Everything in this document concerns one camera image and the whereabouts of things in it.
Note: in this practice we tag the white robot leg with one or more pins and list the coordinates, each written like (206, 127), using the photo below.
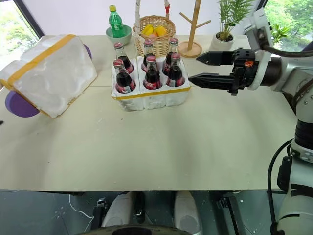
(187, 213)
(117, 210)

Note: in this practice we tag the black bracket with silver clip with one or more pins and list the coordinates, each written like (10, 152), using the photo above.
(99, 210)

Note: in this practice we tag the small green leafy plant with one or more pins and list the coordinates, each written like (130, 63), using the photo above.
(278, 33)

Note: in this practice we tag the yellow fruit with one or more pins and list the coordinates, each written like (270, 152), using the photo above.
(148, 30)

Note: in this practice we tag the white foam box yellow tape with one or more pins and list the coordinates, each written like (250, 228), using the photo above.
(53, 73)

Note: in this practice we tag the green plant in white pot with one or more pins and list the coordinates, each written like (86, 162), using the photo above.
(221, 41)

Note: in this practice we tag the white right robot leg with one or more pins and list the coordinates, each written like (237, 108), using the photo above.
(187, 213)

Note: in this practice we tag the wooden branch stand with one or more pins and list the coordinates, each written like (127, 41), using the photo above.
(193, 29)

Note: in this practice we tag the green soda bottle yellow cap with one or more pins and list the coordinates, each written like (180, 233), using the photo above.
(115, 23)

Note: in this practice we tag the white left robot leg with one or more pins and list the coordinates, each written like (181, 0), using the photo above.
(117, 210)

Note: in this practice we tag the glass cola bottle red cap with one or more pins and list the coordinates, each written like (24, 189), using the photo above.
(124, 61)
(172, 49)
(175, 73)
(123, 81)
(148, 48)
(152, 76)

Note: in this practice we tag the white foam crate yellow tape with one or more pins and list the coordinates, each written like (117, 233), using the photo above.
(151, 99)

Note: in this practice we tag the pale green bowl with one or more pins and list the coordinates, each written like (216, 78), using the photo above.
(122, 38)

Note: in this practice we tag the black metal frame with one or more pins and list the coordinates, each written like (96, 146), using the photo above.
(228, 210)

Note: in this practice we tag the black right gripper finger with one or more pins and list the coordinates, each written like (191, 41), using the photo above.
(212, 81)
(216, 58)

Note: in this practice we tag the pink peach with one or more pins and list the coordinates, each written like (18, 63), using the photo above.
(153, 35)

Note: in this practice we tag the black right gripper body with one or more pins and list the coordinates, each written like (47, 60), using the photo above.
(244, 71)

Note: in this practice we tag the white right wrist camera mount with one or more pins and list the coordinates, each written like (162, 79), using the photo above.
(261, 24)

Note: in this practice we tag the orange fruit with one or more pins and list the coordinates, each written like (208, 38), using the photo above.
(161, 31)

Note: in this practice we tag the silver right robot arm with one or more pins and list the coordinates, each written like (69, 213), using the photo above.
(294, 72)

